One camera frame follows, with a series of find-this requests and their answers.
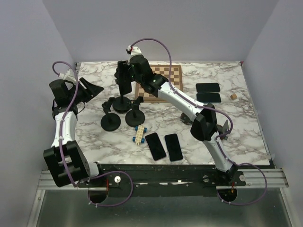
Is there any black mounting rail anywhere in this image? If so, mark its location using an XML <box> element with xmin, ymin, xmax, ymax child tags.
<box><xmin>48</xmin><ymin>163</ymin><xmax>247</xmax><ymax>197</ymax></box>

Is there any black round phone stand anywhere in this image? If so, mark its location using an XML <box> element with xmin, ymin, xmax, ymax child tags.
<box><xmin>112</xmin><ymin>79</ymin><xmax>132</xmax><ymax>114</ymax></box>

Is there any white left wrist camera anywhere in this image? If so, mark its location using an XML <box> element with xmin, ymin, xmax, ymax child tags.
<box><xmin>59</xmin><ymin>69</ymin><xmax>76</xmax><ymax>84</ymax></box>

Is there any pink phone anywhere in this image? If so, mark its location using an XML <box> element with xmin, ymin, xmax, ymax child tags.
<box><xmin>145</xmin><ymin>133</ymin><xmax>166</xmax><ymax>161</ymax></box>

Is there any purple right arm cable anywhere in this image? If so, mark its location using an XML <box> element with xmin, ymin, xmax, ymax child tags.
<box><xmin>129</xmin><ymin>38</ymin><xmax>268</xmax><ymax>206</ymax></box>

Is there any blue white toy block car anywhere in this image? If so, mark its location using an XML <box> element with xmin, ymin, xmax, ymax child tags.
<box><xmin>132</xmin><ymin>125</ymin><xmax>147</xmax><ymax>145</ymax></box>

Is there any black phone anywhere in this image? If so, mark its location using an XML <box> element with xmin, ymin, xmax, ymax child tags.
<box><xmin>196</xmin><ymin>83</ymin><xmax>221</xmax><ymax>93</ymax></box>
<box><xmin>114</xmin><ymin>61</ymin><xmax>132</xmax><ymax>96</ymax></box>

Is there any wooden chessboard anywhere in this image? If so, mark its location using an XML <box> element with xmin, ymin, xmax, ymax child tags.
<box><xmin>134</xmin><ymin>65</ymin><xmax>184</xmax><ymax>103</ymax></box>

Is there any blue phone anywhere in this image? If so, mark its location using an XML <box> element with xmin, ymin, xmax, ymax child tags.
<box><xmin>164</xmin><ymin>133</ymin><xmax>183</xmax><ymax>162</ymax></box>

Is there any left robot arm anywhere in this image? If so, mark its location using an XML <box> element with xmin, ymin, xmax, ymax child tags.
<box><xmin>44</xmin><ymin>78</ymin><xmax>105</xmax><ymax>187</ymax></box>

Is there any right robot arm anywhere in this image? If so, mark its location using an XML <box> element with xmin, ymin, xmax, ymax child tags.
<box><xmin>128</xmin><ymin>54</ymin><xmax>238</xmax><ymax>185</ymax></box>

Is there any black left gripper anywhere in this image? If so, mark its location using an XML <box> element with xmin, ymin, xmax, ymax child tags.
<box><xmin>68</xmin><ymin>77</ymin><xmax>104</xmax><ymax>104</ymax></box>

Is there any teal phone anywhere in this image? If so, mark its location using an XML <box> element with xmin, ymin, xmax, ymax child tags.
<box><xmin>196</xmin><ymin>93</ymin><xmax>221</xmax><ymax>104</ymax></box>

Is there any brown base phone stand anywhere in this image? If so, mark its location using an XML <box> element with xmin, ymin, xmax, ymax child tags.
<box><xmin>216</xmin><ymin>120</ymin><xmax>229</xmax><ymax>140</ymax></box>

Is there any black stand with blue phone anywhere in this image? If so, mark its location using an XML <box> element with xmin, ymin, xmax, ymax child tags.
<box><xmin>125</xmin><ymin>96</ymin><xmax>145</xmax><ymax>127</ymax></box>

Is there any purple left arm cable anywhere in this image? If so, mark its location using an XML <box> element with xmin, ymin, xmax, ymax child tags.
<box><xmin>52</xmin><ymin>61</ymin><xmax>134</xmax><ymax>209</ymax></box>

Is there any black stand for pink phone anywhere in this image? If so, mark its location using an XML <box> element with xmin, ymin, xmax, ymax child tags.
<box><xmin>100</xmin><ymin>97</ymin><xmax>121</xmax><ymax>131</ymax></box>

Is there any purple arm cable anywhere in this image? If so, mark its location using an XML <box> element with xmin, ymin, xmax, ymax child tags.
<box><xmin>129</xmin><ymin>38</ymin><xmax>268</xmax><ymax>206</ymax></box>
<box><xmin>52</xmin><ymin>61</ymin><xmax>134</xmax><ymax>209</ymax></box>

